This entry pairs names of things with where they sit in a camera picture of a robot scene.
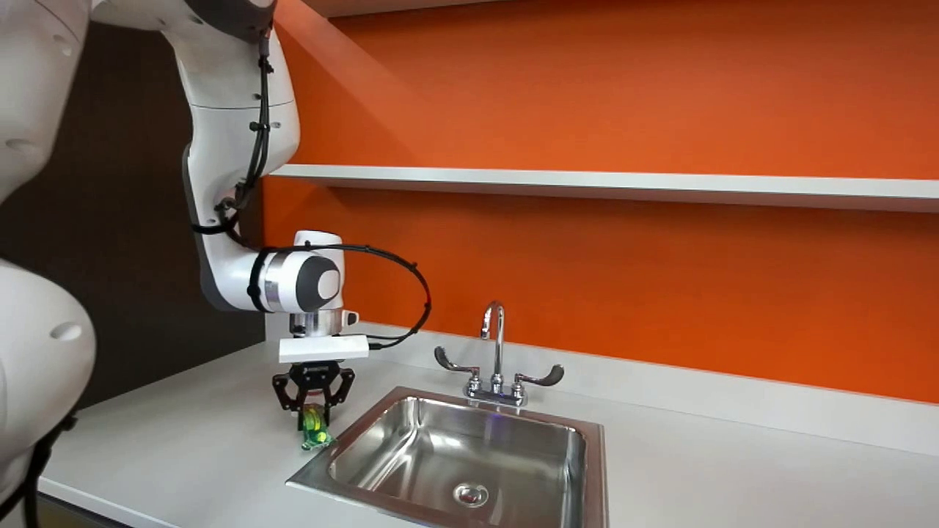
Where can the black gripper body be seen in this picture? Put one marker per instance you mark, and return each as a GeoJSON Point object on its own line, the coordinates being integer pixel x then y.
{"type": "Point", "coordinates": [316, 376]}

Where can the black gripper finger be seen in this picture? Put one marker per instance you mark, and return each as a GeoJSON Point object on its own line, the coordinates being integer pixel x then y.
{"type": "Point", "coordinates": [286, 395]}
{"type": "Point", "coordinates": [341, 389]}

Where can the green chocolate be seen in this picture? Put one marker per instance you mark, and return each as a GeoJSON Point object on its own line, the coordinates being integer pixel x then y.
{"type": "Point", "coordinates": [316, 431]}

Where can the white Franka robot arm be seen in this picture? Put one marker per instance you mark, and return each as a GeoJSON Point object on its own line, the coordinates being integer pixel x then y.
{"type": "Point", "coordinates": [230, 147]}

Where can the stainless steel sink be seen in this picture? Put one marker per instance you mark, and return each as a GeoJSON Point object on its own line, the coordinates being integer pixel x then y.
{"type": "Point", "coordinates": [412, 455]}

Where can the round sink drain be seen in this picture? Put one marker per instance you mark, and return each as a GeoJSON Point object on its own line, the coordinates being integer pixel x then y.
{"type": "Point", "coordinates": [470, 495]}

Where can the white wall shelf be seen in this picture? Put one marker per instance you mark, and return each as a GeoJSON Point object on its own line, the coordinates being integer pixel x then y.
{"type": "Point", "coordinates": [685, 183]}

